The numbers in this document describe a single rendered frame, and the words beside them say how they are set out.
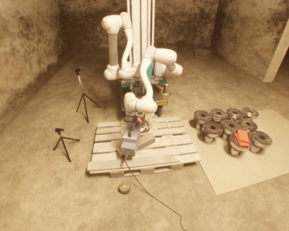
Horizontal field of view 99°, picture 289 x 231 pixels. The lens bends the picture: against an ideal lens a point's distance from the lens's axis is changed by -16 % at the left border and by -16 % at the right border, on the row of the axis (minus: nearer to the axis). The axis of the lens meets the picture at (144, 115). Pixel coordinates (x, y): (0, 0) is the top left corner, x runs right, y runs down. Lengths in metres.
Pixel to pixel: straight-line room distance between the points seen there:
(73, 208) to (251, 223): 1.68
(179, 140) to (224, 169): 0.63
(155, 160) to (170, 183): 0.29
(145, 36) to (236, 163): 2.01
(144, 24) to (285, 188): 2.60
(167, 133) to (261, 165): 1.25
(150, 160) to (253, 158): 1.35
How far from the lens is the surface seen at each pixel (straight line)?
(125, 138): 1.42
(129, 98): 1.20
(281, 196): 2.13
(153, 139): 1.72
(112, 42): 1.74
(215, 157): 2.00
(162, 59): 1.44
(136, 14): 2.11
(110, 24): 1.65
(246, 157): 2.20
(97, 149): 1.79
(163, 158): 1.61
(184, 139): 1.87
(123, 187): 1.55
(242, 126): 2.24
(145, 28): 2.14
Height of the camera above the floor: 1.46
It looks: 37 degrees down
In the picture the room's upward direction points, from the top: straight up
